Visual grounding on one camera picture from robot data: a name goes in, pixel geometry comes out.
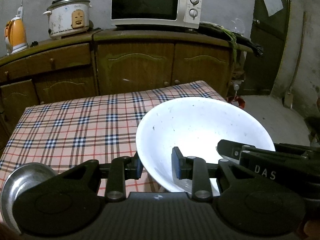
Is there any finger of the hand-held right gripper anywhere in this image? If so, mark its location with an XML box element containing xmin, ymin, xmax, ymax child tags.
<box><xmin>216</xmin><ymin>139</ymin><xmax>250</xmax><ymax>161</ymax></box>

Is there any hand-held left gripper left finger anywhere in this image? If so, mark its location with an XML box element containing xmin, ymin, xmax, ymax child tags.
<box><xmin>56</xmin><ymin>155</ymin><xmax>143</xmax><ymax>203</ymax></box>

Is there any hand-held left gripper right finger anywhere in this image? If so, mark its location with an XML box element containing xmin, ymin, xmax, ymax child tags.
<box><xmin>171</xmin><ymin>147</ymin><xmax>253</xmax><ymax>203</ymax></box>

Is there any wide white bowl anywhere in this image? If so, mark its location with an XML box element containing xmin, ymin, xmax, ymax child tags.
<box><xmin>136</xmin><ymin>97</ymin><xmax>276</xmax><ymax>193</ymax></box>

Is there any large steel plate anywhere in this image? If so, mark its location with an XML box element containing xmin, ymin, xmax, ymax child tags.
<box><xmin>1</xmin><ymin>162</ymin><xmax>58</xmax><ymax>234</ymax></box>

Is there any red bag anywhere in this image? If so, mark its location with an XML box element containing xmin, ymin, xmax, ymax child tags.
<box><xmin>231</xmin><ymin>95</ymin><xmax>247</xmax><ymax>109</ymax></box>

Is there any plaid tablecloth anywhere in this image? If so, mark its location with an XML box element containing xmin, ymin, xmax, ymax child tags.
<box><xmin>0</xmin><ymin>80</ymin><xmax>228</xmax><ymax>198</ymax></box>

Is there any small grey box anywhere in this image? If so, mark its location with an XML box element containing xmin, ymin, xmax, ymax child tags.
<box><xmin>284</xmin><ymin>92</ymin><xmax>294</xmax><ymax>108</ymax></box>

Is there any dark green door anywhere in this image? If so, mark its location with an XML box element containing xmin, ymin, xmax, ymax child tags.
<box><xmin>243</xmin><ymin>0</ymin><xmax>292</xmax><ymax>96</ymax></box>

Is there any brown wooden two-door cabinet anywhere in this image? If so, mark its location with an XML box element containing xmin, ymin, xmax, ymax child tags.
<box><xmin>93</xmin><ymin>27</ymin><xmax>254</xmax><ymax>99</ymax></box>

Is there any dark bundle with green strands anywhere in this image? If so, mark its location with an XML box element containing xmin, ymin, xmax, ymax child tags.
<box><xmin>199</xmin><ymin>21</ymin><xmax>263</xmax><ymax>57</ymax></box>

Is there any white microwave oven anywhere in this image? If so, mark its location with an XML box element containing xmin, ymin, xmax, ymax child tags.
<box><xmin>111</xmin><ymin>0</ymin><xmax>203</xmax><ymax>29</ymax></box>

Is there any white rice cooker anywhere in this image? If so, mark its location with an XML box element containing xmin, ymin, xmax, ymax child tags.
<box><xmin>42</xmin><ymin>0</ymin><xmax>92</xmax><ymax>40</ymax></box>

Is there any orange electric kettle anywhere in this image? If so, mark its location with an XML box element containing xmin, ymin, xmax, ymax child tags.
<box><xmin>4</xmin><ymin>16</ymin><xmax>28</xmax><ymax>55</ymax></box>

